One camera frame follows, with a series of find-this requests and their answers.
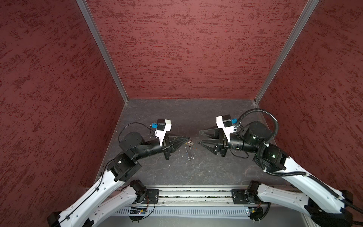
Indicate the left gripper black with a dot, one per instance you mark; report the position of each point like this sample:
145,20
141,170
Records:
167,144

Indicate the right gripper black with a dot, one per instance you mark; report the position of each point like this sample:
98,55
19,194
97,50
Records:
222,144

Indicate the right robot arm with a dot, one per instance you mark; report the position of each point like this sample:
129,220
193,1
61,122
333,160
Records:
326,206

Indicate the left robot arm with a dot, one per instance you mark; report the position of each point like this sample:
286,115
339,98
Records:
109,194

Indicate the left circuit board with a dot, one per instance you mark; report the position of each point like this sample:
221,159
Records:
138,211

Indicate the circuit board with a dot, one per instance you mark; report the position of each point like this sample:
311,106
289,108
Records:
255,213
138,211

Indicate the right circuit board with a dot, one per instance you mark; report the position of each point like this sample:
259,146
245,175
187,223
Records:
255,213

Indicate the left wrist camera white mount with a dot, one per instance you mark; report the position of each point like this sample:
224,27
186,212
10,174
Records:
162,126

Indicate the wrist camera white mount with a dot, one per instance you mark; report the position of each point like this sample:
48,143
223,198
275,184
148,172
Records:
162,126
227,124

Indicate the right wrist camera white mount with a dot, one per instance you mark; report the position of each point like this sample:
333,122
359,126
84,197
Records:
227,124

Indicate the aluminium mounting rail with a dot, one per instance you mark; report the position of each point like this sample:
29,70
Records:
198,195

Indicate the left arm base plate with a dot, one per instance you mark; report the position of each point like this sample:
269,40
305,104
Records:
152,195

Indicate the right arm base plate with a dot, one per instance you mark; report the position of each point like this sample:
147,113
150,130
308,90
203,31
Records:
239,197

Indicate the white slotted cable duct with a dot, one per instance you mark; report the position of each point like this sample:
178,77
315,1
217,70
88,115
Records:
190,212

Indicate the right aluminium corner post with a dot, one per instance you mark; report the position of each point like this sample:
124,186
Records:
296,31

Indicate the aluminium corner post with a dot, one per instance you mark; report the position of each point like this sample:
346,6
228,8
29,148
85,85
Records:
86,12
296,31

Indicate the left aluminium corner post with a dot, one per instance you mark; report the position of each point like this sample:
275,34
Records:
86,12

